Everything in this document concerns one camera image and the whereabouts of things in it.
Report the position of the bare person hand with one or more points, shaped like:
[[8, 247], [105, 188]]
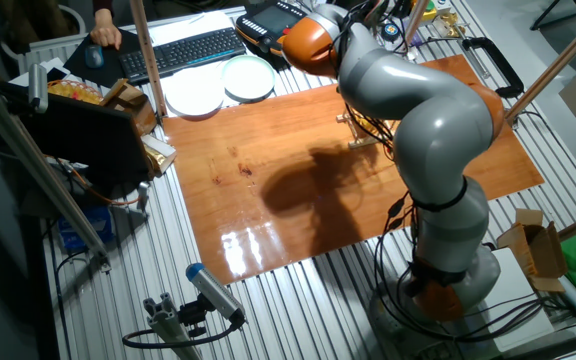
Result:
[[105, 32]]

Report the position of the person forearm dark sleeve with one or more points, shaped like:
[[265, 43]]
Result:
[[103, 5]]

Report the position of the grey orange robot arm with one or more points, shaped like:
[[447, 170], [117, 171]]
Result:
[[438, 130]]

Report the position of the wooden peg dish rack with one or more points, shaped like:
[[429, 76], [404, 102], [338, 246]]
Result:
[[360, 142]]

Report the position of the dark computer mouse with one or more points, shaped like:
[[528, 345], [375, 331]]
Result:
[[94, 57]]

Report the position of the black mouse pad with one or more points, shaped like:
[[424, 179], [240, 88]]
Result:
[[80, 75]]

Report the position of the white ribbed panel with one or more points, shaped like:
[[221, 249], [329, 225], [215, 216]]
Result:
[[53, 47]]

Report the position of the wicker basket with contents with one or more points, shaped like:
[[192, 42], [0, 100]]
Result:
[[73, 92]]

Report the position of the brown cardboard box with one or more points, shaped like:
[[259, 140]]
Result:
[[133, 107]]

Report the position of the black keyboard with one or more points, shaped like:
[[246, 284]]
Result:
[[183, 52]]

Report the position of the white paper sheet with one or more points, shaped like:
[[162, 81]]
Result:
[[188, 25]]

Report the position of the black monitor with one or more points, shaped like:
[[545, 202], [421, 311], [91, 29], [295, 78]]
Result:
[[88, 135]]

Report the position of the white plate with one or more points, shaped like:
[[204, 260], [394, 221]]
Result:
[[193, 92]]

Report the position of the small white box gold contents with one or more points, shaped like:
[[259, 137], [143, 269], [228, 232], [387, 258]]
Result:
[[160, 150]]

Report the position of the pale green plate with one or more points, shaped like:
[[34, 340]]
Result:
[[248, 77]]

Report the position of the black orange teach pendant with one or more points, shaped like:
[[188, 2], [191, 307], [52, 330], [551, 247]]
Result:
[[268, 20]]

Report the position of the grey metal clamp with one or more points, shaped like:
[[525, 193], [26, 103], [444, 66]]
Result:
[[143, 192]]

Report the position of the blue packet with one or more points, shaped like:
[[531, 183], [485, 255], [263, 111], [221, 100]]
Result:
[[103, 220]]

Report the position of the blue black round knob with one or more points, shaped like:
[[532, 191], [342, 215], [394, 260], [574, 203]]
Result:
[[391, 32]]

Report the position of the aluminium profile stand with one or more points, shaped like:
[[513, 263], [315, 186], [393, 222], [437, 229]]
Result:
[[168, 325]]

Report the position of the yellow emergency stop box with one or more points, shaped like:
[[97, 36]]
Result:
[[428, 10]]

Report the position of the gold metal part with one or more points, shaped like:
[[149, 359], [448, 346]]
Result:
[[448, 22]]

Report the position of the open cardboard box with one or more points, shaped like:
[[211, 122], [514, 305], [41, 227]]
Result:
[[543, 250]]

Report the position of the white flat box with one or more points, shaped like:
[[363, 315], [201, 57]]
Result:
[[518, 300]]

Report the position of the aluminium frame beam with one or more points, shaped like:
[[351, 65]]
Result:
[[79, 225]]

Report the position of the silver camera blue cap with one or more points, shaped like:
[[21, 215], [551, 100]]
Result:
[[213, 290]]

